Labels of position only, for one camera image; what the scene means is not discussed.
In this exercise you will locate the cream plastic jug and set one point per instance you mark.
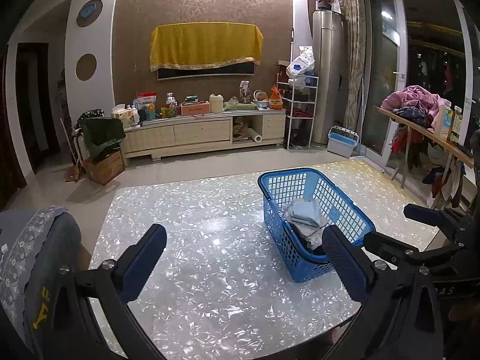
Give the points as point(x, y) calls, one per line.
point(216, 103)

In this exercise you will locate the cream TV cabinet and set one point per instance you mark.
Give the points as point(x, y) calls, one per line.
point(187, 135)

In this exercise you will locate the yellow cloth over TV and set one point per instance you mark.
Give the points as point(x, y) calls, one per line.
point(204, 45)

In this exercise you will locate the tall standing air conditioner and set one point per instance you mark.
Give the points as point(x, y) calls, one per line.
point(330, 70)

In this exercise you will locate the light blue cloth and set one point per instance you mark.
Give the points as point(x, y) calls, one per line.
point(306, 212)

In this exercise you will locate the blue plastic laundry basket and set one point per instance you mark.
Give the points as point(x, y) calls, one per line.
point(285, 187)

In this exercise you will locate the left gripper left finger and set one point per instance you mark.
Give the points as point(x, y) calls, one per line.
point(135, 265)

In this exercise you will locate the pink rectangular box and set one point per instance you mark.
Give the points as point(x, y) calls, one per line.
point(195, 108)

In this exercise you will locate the white metal shelf rack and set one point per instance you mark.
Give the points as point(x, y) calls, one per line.
point(299, 96)

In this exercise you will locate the cardboard box on floor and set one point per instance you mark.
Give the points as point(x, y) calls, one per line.
point(105, 170)

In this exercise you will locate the pink clothes pile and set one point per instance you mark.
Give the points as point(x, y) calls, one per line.
point(416, 104)

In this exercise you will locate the white blue storage bin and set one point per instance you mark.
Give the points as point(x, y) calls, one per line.
point(342, 141)

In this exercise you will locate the grey patterned sleeve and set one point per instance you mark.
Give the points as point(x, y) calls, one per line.
point(34, 246)

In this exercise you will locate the orange bag on cabinet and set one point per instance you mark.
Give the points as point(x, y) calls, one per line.
point(275, 101)

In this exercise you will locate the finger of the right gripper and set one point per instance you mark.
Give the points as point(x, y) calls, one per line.
point(386, 248)
point(424, 215)

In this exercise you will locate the grey fluffy mat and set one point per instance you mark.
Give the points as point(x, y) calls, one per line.
point(309, 236)

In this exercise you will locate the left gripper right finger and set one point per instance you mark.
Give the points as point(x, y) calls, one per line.
point(352, 265)

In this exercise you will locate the dark green bag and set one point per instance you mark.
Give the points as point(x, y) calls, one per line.
point(102, 135)

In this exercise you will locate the wooden side table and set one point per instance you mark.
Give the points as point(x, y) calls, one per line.
point(454, 152)

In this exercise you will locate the paper roll in cabinet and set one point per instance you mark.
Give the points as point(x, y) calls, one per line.
point(252, 134)

